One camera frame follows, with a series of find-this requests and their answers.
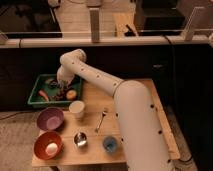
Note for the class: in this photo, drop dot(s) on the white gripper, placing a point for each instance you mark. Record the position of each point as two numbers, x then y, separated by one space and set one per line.
64 76

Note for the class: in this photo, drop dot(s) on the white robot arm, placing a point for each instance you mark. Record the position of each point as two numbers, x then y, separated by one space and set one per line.
142 136

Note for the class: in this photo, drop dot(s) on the green plastic tray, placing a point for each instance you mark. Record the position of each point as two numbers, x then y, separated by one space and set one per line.
42 83

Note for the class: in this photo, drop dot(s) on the dark grapes bunch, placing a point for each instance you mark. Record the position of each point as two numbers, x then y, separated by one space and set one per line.
59 96

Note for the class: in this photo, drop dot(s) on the orange fruit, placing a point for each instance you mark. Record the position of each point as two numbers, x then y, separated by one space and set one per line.
71 95

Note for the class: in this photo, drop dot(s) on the orange carrot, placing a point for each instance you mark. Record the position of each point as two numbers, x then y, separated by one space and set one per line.
44 95

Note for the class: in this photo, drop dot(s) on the white paper cup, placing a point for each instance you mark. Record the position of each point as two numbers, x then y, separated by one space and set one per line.
77 108

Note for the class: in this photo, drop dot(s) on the purple bowl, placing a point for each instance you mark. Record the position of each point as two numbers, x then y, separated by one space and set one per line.
50 119

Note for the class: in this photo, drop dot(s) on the small metal cup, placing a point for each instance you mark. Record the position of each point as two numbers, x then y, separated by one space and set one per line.
80 139

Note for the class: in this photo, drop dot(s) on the red bowl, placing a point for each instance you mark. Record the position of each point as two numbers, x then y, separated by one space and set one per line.
43 141

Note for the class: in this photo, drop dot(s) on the white egg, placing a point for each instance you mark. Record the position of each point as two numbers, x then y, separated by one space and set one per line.
51 149

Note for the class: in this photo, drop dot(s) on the blue glass cup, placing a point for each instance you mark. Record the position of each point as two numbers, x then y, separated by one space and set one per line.
110 144

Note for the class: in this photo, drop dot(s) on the white horizontal rail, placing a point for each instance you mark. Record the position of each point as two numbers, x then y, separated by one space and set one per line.
106 41

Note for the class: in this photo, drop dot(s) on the white angled bracket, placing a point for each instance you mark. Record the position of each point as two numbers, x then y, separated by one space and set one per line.
193 21

